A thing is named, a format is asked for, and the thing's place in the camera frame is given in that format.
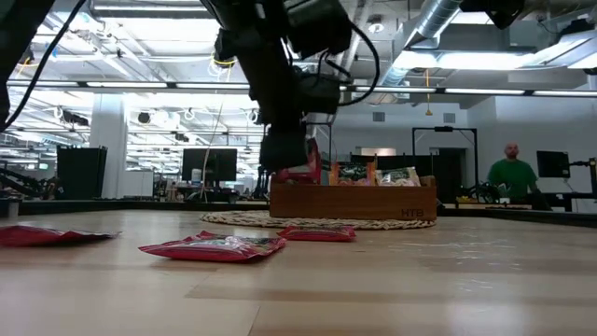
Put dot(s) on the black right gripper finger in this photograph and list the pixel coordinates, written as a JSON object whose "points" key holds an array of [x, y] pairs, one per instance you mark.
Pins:
{"points": [[501, 11]]}

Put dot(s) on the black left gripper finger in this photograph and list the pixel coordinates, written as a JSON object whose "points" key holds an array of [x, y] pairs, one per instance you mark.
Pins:
{"points": [[284, 149]]}

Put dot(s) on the red tea packet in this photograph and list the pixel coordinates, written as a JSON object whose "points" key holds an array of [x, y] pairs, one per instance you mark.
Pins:
{"points": [[317, 234], [42, 234], [313, 161], [210, 249]]}

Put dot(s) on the wooden tea box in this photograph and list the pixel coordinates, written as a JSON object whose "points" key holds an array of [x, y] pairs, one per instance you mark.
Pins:
{"points": [[350, 203]]}

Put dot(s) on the background black robot arm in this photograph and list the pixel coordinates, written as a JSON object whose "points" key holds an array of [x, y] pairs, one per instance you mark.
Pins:
{"points": [[23, 184], [485, 191]]}

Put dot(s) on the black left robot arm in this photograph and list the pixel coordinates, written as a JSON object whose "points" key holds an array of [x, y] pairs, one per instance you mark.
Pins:
{"points": [[280, 18]]}

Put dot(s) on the black computer monitor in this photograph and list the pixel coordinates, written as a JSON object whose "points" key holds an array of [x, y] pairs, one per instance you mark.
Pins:
{"points": [[210, 163], [555, 163]]}

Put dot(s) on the round woven placemat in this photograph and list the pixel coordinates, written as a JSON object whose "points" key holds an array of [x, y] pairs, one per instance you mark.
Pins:
{"points": [[233, 219]]}

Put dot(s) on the long light bar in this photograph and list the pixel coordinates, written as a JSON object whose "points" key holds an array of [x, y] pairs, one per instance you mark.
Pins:
{"points": [[140, 85]]}

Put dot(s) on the black ceiling spotlight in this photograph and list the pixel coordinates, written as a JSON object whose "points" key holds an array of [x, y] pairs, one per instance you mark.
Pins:
{"points": [[144, 117]]}

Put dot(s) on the person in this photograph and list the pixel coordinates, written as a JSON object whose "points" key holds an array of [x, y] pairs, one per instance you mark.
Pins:
{"points": [[513, 177]]}

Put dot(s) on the white column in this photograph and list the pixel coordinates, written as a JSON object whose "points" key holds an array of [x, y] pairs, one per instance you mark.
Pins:
{"points": [[109, 149]]}

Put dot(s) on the black background desk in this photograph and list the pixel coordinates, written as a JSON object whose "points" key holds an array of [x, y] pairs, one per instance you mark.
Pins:
{"points": [[559, 196]]}

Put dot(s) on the black partition panel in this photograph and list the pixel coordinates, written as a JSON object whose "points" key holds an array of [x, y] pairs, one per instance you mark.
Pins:
{"points": [[81, 172]]}

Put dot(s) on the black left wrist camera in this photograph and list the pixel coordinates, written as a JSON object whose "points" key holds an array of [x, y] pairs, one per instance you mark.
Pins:
{"points": [[319, 93]]}

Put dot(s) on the silver ceiling duct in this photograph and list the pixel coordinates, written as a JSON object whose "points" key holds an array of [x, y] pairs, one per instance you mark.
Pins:
{"points": [[438, 18]]}

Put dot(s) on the black metal rig frame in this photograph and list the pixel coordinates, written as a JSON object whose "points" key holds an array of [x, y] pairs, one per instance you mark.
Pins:
{"points": [[443, 128]]}

